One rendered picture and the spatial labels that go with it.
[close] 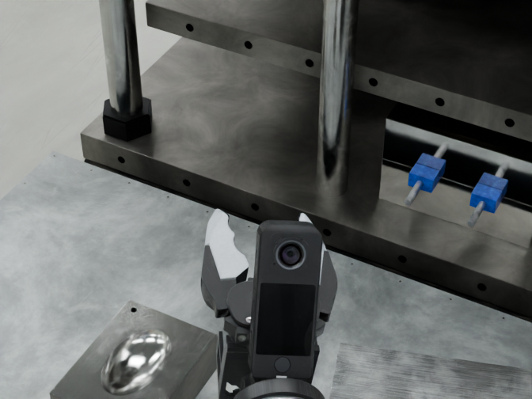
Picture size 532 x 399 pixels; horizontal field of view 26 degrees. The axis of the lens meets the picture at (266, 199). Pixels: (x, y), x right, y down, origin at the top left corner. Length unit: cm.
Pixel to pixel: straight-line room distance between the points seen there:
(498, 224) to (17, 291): 79
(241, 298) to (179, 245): 102
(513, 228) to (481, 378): 42
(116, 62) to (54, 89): 161
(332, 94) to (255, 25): 20
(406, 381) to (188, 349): 31
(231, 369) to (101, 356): 77
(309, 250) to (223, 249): 12
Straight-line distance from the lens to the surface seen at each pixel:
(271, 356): 84
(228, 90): 225
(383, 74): 186
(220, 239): 93
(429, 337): 176
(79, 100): 359
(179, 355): 164
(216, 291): 88
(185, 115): 219
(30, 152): 341
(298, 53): 192
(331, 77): 185
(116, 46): 203
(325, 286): 90
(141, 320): 169
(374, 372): 157
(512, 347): 177
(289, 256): 81
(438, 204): 196
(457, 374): 158
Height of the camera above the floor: 210
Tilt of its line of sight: 41 degrees down
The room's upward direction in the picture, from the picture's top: straight up
